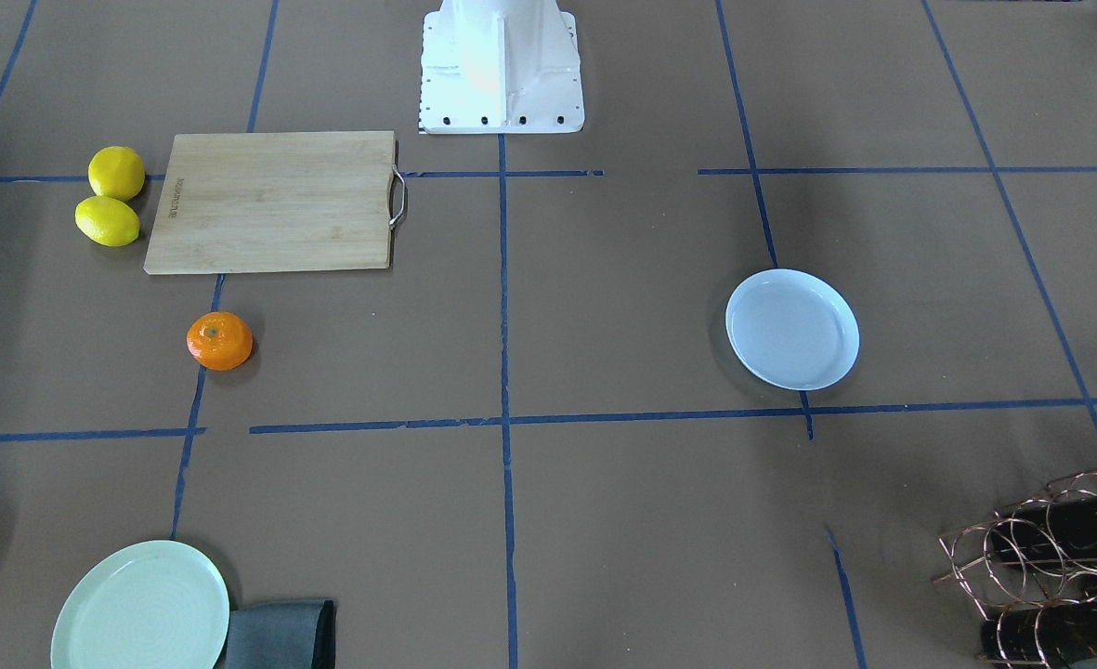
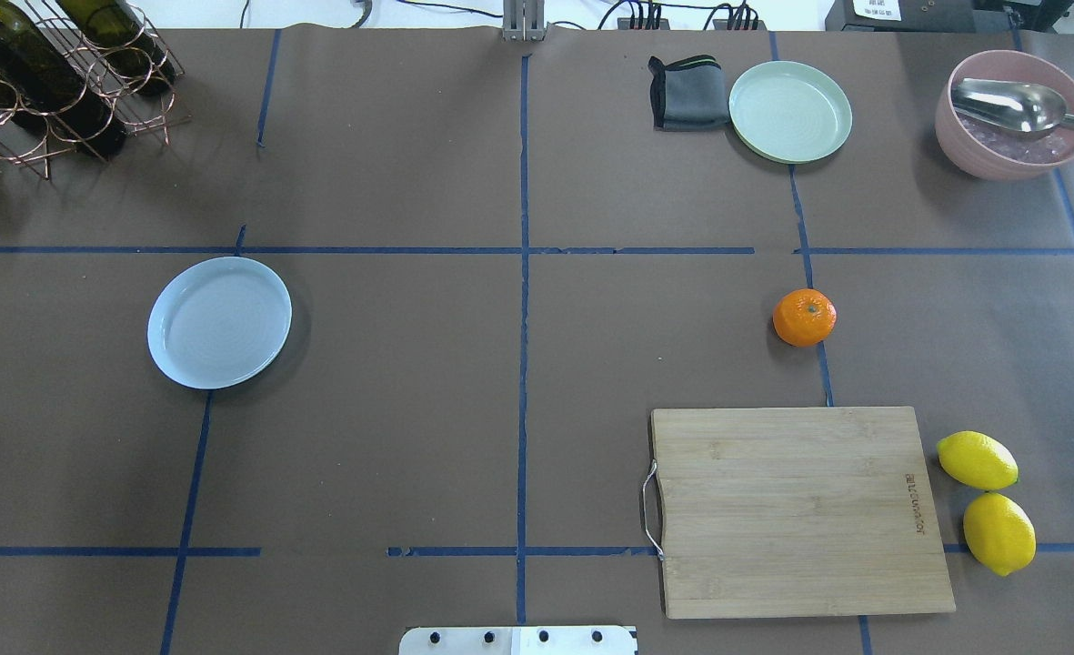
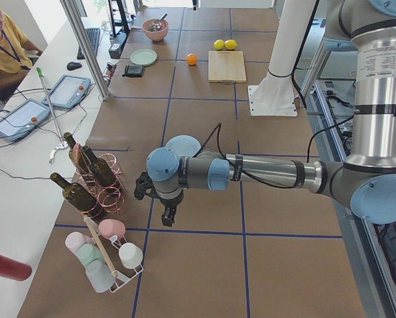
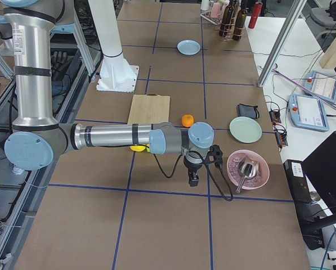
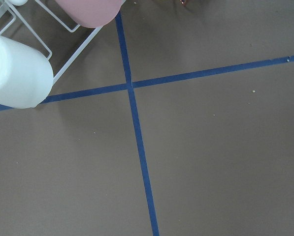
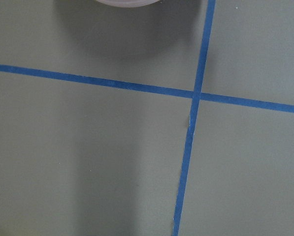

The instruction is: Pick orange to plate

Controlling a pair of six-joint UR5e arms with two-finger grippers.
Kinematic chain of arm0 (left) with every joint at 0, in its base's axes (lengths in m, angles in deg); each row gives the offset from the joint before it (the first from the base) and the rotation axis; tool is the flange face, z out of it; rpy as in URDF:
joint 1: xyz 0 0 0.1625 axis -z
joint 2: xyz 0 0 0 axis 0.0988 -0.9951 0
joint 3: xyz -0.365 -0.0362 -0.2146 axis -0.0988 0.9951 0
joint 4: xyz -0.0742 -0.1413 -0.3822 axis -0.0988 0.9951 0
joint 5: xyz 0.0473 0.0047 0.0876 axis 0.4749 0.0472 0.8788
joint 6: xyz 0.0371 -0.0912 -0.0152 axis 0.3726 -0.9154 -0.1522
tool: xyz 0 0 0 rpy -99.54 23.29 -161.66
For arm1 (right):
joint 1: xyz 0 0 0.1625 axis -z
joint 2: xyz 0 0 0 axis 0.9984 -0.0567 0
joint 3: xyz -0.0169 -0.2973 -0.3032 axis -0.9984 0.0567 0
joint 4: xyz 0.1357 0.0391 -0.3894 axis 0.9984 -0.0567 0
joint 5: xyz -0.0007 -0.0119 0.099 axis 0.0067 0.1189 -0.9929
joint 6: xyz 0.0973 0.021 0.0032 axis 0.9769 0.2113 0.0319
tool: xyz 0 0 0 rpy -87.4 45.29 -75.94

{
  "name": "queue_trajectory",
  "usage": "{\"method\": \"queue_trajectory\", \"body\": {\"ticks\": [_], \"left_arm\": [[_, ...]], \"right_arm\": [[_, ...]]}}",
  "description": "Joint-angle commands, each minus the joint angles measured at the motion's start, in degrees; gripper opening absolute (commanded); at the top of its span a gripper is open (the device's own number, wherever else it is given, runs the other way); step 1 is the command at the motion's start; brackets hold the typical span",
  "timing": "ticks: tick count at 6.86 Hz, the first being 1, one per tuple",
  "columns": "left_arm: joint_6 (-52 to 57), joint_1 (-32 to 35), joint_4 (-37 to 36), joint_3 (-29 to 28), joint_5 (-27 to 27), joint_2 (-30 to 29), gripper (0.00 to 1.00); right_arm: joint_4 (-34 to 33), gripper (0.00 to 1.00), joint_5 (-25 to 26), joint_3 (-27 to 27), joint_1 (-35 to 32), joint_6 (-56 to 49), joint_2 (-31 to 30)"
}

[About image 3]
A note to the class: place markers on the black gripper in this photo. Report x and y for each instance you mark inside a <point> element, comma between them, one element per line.
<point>170,201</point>

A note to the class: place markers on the orange fruit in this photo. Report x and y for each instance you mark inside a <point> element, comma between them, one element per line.
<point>191,59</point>

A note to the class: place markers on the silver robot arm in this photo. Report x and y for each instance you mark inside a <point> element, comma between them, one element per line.
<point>365,182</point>

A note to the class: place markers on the light green plate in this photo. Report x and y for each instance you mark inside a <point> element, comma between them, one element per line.
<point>143,57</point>

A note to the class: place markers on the white cup on rack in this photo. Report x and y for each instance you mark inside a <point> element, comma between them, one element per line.
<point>130,255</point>

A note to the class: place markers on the pink cup on rack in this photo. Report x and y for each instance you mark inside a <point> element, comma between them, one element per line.
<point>111,227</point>

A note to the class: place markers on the dark wine bottle middle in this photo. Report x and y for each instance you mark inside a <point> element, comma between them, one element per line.
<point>100,169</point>

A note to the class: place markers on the dark wine bottle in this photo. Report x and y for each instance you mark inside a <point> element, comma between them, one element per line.
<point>100,169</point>
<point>78,196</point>
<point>75,152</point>

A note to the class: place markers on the mint green cup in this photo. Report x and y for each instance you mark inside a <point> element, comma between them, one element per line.
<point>87,253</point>

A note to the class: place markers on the light grey cup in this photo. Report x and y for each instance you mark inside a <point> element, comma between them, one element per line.
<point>99,276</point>

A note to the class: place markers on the dark wine bottle lower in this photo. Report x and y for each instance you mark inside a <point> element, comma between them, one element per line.
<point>78,196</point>

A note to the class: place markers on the pale pink cup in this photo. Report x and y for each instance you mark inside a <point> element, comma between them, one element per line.
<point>75,240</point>

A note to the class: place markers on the dark wine bottle upper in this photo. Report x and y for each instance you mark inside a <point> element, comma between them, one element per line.
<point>75,152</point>

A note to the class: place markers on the reacher grabber stick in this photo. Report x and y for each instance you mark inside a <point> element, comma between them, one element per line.
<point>63,144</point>

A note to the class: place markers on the dark grey folded cloth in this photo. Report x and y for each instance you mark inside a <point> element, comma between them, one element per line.
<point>134,71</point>

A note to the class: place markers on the wooden cutting board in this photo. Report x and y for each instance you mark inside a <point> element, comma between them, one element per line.
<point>226,67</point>

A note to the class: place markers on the teach pendant tablet far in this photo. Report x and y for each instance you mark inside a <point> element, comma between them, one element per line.
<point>69,91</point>

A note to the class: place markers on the teach pendant tablet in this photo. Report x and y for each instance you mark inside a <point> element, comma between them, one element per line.
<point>22,120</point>
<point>69,91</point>

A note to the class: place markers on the red thermos bottle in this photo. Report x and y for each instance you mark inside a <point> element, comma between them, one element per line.
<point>13,269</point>

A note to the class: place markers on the teach pendant tablet near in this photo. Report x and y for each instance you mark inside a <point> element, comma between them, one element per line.
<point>22,120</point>

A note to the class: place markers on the yellow lemon left one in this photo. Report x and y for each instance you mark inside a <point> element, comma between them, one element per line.
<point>219,44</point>

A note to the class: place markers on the yellow lemon one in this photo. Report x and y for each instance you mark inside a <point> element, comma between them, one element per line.
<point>219,44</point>
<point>230,44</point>

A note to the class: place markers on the black computer mouse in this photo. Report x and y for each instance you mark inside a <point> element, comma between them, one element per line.
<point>73,66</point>

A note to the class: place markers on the yellow lemon right one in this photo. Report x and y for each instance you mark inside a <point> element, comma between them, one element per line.
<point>230,44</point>

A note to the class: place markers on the pink bowl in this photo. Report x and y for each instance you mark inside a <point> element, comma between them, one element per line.
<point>155,33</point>

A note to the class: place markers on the metal spoon in bowl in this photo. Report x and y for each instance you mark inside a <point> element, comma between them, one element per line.
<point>157,24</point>

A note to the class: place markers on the black keyboard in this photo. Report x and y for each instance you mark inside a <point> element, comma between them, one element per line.
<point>94,39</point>

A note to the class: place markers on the person in yellow shirt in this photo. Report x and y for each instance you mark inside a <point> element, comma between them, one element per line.
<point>15,63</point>

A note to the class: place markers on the white wire cup rack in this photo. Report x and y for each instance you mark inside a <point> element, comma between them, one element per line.
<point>110,251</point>

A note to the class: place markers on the copper wire bottle rack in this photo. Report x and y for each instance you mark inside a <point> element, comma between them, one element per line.
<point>110,198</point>

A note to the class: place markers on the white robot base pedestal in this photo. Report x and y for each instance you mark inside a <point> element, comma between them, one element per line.
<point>274,96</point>

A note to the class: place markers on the aluminium frame post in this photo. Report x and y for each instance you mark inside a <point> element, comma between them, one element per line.
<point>74,18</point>

